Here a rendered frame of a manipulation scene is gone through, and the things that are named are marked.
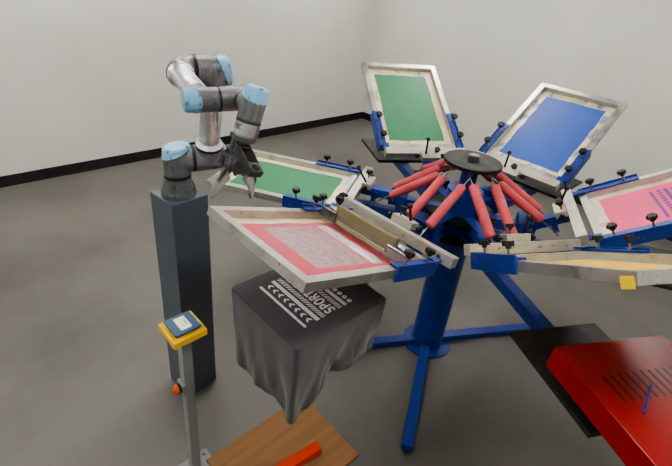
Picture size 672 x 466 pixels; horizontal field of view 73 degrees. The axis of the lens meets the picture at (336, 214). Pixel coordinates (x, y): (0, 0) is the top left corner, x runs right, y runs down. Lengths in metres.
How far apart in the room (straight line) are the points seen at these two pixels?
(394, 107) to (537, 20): 2.97
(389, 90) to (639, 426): 2.56
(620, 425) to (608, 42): 4.55
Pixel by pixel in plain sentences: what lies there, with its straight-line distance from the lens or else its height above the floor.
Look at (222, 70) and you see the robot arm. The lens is 1.81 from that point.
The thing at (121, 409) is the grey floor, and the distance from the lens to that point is 2.84.
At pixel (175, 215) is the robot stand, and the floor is 1.15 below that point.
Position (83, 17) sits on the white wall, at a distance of 5.14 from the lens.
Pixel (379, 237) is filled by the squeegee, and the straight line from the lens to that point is 1.93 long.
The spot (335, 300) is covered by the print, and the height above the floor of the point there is 0.95.
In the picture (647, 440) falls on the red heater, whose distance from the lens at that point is 1.63.
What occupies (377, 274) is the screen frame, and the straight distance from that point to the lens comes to 1.66.
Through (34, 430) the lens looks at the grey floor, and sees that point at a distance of 2.90.
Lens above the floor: 2.16
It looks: 29 degrees down
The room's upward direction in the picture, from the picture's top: 6 degrees clockwise
